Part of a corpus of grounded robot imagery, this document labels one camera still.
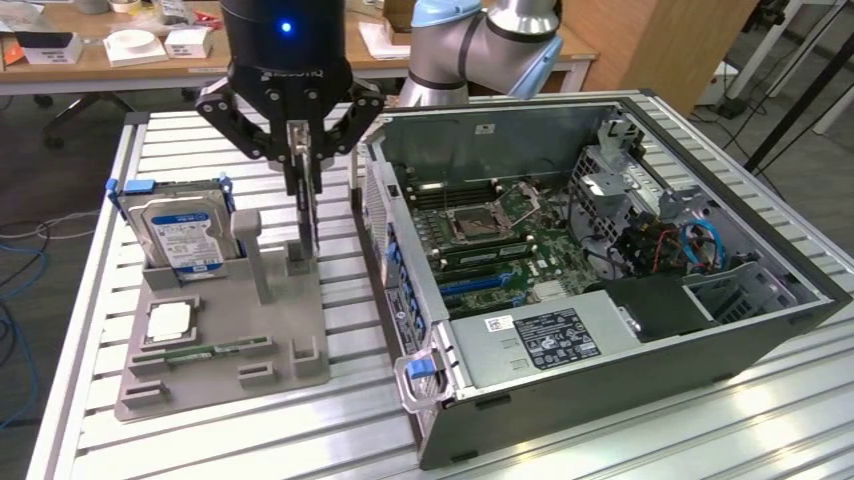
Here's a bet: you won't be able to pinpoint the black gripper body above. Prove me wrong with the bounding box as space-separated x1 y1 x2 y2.
218 0 355 126

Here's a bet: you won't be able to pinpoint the graphics card with metal bracket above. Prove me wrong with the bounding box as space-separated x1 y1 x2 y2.
286 119 322 264

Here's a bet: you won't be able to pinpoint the small white box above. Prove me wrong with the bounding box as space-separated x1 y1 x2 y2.
163 27 215 60

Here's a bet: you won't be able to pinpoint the white paper stack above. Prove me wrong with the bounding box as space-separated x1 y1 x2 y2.
358 19 414 61

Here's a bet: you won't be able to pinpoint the brown cardboard box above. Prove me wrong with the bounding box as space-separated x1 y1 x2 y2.
383 0 419 35

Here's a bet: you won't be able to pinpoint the clear plastic bag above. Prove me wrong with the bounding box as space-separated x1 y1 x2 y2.
147 0 202 26

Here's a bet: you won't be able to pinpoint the black RAM slot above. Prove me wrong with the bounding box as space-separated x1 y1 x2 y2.
407 178 499 191
411 191 500 204
410 184 499 198

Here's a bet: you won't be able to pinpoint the white square tape holder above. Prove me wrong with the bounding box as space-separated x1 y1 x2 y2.
101 28 171 69

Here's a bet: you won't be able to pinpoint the wooden desk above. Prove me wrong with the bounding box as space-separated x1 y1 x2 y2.
0 0 601 109

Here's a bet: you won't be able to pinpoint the black office chair base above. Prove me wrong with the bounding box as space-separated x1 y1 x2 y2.
32 88 202 151

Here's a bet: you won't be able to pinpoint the hard disk with blue carrier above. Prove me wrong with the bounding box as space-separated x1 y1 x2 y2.
105 172 236 282

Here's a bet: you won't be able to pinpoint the metal socket cover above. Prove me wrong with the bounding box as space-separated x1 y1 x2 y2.
491 180 540 221

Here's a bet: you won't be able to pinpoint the white box with black lid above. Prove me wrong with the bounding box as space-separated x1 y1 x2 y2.
12 30 87 66

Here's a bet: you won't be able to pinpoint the green RAM stick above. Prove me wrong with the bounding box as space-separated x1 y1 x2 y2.
436 242 536 274
132 339 272 365

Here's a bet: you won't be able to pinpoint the orange box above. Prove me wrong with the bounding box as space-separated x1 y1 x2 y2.
0 35 27 72

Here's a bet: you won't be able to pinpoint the loose white papers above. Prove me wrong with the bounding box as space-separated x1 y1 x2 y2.
0 4 48 34

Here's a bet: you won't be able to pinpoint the grey parts rack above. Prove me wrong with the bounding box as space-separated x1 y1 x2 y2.
112 209 334 424

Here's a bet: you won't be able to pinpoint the perforated metal disk bay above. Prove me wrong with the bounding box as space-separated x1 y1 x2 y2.
567 143 673 246

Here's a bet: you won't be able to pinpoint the green motherboard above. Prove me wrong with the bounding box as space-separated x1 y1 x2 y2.
392 164 606 321

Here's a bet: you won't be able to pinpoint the silver CPU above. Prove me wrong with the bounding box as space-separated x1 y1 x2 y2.
145 302 192 344

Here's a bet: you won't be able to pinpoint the silver chipset heatsink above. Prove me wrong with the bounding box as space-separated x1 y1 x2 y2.
532 280 570 302

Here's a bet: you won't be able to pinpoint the wooden cabinet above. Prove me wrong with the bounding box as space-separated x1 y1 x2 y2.
579 0 762 119

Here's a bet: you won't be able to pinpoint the grey power supply unit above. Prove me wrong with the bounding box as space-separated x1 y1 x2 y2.
447 292 647 390

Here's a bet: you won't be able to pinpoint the black power adapter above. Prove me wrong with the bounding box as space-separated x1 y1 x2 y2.
714 98 754 120

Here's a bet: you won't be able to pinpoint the open black PC case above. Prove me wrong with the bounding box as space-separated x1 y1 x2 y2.
346 97 854 471

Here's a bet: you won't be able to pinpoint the black slanted pole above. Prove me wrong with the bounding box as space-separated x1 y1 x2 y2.
741 27 854 174

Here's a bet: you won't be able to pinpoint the grey metal disk bay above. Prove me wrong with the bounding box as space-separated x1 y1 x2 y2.
681 262 806 329

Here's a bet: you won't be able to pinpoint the white cable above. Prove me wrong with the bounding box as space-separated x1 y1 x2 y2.
0 209 101 241

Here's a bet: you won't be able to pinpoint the black cable bundle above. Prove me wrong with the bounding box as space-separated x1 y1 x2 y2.
610 219 679 279

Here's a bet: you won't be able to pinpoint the red wire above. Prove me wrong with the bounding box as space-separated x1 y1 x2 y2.
655 230 683 274

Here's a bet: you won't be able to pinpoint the blue cable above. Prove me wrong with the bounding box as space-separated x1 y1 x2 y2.
0 244 53 431

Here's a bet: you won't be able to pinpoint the blue wire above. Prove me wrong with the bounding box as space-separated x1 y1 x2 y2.
679 218 730 275

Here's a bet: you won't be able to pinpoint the white desk frame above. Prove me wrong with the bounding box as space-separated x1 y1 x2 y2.
723 0 854 136

